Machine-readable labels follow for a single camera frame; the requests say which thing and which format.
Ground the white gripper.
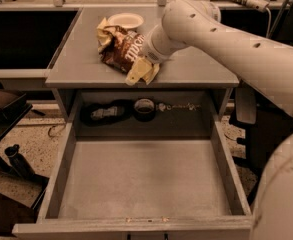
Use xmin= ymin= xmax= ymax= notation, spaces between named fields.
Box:
xmin=125 ymin=24 xmax=188 ymax=86

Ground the brown chip bag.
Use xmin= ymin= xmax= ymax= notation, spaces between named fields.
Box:
xmin=96 ymin=18 xmax=145 ymax=73

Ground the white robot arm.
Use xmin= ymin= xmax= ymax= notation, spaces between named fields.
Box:
xmin=126 ymin=0 xmax=293 ymax=240

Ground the grey cabinet counter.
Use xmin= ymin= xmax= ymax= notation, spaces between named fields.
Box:
xmin=45 ymin=6 xmax=240 ymax=122

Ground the open grey top drawer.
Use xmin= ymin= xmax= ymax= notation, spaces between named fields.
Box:
xmin=13 ymin=123 xmax=251 ymax=240

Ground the black tape roll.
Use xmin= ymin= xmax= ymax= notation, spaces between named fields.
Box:
xmin=133 ymin=98 xmax=156 ymax=122

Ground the white paper bowl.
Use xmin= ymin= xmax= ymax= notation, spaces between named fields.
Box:
xmin=108 ymin=13 xmax=144 ymax=30

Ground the black office chair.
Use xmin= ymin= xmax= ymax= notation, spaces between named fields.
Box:
xmin=229 ymin=83 xmax=293 ymax=204

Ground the black chair base left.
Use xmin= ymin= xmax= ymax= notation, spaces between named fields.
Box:
xmin=0 ymin=144 xmax=49 ymax=186

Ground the metal chain trinket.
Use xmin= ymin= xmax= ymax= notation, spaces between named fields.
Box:
xmin=156 ymin=102 xmax=201 ymax=112

